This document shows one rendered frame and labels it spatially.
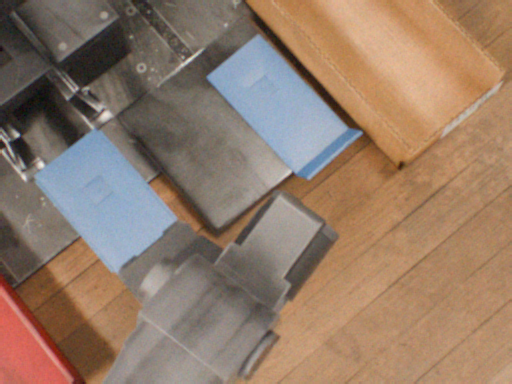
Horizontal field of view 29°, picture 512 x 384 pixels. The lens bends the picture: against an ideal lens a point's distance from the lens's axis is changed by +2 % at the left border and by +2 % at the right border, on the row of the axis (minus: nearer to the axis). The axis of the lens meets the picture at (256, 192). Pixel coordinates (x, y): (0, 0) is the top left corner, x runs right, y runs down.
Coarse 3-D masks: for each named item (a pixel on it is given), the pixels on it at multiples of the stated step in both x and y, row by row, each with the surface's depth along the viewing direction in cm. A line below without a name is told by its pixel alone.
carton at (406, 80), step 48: (288, 0) 102; (336, 0) 102; (384, 0) 101; (432, 0) 94; (288, 48) 100; (336, 48) 100; (384, 48) 100; (432, 48) 100; (480, 48) 93; (336, 96) 98; (384, 96) 99; (432, 96) 99; (480, 96) 96; (384, 144) 95; (432, 144) 97
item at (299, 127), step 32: (224, 64) 98; (256, 64) 98; (224, 96) 97; (256, 96) 97; (288, 96) 97; (256, 128) 96; (288, 128) 96; (320, 128) 96; (288, 160) 95; (320, 160) 93
